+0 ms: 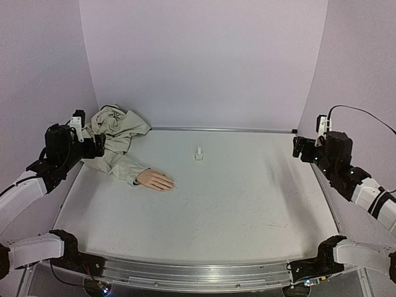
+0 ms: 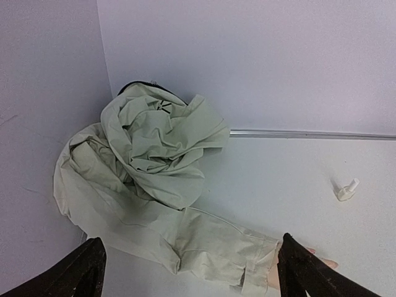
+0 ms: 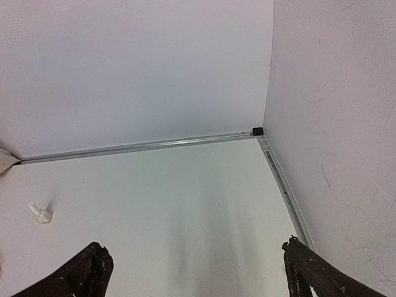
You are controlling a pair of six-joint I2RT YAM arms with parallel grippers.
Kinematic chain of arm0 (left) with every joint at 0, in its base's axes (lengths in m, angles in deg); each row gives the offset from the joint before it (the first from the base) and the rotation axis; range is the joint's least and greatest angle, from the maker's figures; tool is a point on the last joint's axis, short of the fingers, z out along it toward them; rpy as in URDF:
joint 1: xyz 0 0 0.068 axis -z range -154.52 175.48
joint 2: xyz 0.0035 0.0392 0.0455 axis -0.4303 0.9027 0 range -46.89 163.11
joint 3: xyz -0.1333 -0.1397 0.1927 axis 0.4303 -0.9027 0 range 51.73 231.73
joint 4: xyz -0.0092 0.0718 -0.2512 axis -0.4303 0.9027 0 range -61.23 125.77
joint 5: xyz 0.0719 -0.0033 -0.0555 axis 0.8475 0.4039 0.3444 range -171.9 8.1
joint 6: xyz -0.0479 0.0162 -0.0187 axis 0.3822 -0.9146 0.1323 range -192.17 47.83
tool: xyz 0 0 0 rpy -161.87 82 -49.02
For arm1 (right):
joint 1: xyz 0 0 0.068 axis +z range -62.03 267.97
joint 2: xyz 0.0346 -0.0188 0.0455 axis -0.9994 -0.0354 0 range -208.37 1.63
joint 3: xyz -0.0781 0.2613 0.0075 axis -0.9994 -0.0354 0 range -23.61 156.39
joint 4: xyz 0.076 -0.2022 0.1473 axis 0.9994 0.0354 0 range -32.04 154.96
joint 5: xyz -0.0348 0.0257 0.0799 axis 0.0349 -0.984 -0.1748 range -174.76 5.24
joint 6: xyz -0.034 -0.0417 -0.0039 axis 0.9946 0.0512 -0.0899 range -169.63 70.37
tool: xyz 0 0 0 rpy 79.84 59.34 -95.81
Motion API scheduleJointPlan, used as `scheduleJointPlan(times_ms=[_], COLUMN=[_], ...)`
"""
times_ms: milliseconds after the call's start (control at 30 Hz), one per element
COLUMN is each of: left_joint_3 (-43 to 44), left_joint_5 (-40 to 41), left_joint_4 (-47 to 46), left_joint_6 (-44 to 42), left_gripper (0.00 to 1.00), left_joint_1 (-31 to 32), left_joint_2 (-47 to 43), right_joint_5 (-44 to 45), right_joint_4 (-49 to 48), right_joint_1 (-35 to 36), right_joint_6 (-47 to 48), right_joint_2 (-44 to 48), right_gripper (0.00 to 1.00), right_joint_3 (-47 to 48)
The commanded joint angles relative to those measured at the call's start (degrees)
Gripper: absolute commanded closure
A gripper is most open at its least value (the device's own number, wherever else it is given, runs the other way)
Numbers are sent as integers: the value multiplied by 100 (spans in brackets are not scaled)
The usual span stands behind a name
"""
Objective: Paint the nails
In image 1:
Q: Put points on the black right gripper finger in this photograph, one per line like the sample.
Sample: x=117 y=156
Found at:
x=298 y=144
x=296 y=152

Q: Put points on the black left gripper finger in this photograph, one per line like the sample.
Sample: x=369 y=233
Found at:
x=99 y=151
x=100 y=141

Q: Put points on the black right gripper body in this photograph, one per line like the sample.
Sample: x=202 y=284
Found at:
x=297 y=147

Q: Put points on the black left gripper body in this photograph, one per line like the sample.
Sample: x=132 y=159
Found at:
x=90 y=153

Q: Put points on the white nail polish bottle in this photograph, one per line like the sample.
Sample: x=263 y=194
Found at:
x=199 y=157

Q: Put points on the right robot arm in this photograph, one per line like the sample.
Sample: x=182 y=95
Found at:
x=332 y=155

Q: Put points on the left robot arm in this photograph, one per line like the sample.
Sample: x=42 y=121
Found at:
x=65 y=146

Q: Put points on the beige jacket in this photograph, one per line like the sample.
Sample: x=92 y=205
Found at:
x=119 y=127

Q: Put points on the mannequin hand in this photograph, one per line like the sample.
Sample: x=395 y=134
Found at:
x=155 y=180

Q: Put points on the aluminium back table rail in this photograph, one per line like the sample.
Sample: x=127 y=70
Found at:
x=224 y=129

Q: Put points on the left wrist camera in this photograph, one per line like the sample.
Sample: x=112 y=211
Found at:
x=77 y=122

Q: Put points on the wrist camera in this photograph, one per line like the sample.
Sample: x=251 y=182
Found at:
x=323 y=126
x=77 y=122

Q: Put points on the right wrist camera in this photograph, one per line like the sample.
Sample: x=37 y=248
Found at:
x=323 y=126

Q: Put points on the aluminium front rail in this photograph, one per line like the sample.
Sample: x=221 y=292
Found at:
x=99 y=276

